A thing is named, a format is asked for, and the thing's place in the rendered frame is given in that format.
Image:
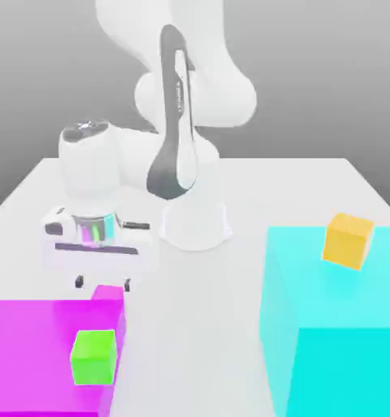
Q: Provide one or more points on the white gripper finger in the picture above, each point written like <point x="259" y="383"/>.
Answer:
<point x="127" y="284"/>
<point x="79" y="281"/>

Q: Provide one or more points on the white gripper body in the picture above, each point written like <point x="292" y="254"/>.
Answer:
<point x="93" y="260"/>

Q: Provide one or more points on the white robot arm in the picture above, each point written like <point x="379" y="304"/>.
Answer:
<point x="211" y="84"/>

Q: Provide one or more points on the small magenta cube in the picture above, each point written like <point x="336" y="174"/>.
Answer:
<point x="108" y="292"/>

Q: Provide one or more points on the small green cube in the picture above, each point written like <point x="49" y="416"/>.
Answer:
<point x="93" y="358"/>

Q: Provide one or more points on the small yellow cube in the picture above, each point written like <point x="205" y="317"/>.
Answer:
<point x="347" y="242"/>

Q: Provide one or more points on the large magenta box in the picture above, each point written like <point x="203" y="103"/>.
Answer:
<point x="28" y="355"/>

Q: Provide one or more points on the large cyan box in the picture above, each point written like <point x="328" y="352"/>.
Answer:
<point x="331" y="325"/>

